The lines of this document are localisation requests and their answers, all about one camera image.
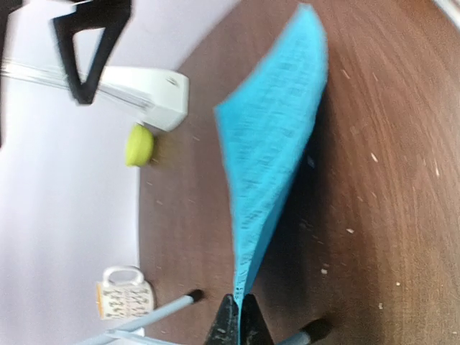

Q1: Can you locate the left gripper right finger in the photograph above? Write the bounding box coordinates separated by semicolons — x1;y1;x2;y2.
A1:
239;294;274;345

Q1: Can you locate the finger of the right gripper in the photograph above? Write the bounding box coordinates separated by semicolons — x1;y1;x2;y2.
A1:
52;0;132;106

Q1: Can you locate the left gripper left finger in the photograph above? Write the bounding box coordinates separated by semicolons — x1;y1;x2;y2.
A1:
204;294;240;345

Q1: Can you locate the light blue music stand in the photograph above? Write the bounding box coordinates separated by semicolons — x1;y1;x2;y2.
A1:
75;289;330;345

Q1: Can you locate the blue paper sheet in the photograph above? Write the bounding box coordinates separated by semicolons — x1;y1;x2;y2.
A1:
215;4;328;303

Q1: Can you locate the patterned mug with orange inside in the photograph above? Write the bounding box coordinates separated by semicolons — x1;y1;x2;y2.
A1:
96;265;155;321

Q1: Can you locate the white metronome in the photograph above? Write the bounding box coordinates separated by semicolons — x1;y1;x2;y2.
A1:
1;61;190;132

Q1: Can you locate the small green bowl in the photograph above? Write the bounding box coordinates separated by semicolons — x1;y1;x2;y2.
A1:
125;124;155;167

